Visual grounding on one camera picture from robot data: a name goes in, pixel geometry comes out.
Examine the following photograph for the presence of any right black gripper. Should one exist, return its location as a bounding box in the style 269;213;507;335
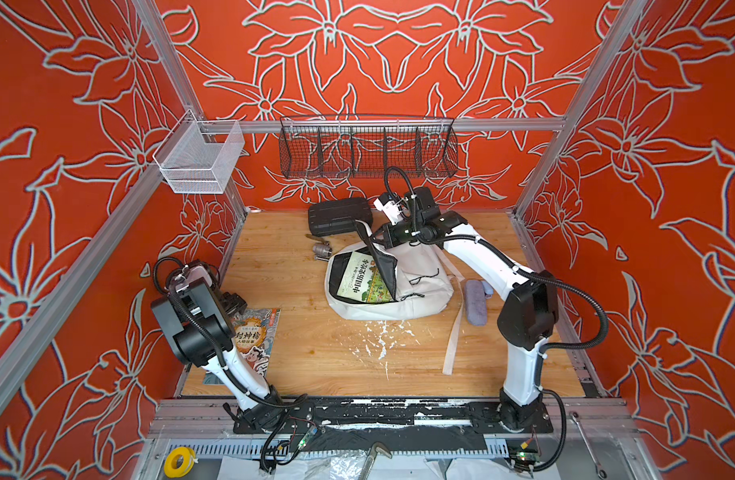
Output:
365;217;425;248

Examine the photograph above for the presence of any red cartoon story book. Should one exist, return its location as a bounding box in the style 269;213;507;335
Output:
230;308;281;377

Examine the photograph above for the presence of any white student backpack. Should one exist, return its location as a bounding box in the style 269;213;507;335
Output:
323;220;467;377

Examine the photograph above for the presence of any green history comic book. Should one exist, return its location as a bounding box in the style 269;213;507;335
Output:
336;251;393;304

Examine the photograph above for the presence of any metal pipe elbow fitting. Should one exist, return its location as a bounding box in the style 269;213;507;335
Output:
312;242;332;261

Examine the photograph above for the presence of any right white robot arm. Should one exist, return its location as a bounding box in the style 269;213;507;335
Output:
366;166;609;432

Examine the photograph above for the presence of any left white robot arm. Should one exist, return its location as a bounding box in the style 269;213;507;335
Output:
151;256;285;430

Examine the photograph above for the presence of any purple glasses case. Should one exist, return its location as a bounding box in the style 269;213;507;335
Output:
463;280;495;326

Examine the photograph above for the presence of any black plastic case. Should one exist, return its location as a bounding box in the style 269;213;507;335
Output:
307;197;373;237

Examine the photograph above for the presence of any yellow tape roll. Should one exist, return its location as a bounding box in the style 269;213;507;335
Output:
163;446;198;479

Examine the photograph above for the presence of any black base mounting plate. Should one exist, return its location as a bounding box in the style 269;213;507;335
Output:
222;396;555;434

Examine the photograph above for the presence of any small green circuit board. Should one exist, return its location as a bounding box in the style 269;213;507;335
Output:
509;447;541;476

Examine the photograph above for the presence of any steel wrench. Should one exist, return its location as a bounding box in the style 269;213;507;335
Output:
571;411;609;480

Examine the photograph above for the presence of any black wire wall basket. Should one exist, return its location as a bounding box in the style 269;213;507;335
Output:
278;114;459;180

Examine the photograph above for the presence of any white wire mesh basket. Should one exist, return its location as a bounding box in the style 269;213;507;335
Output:
153;109;245;194

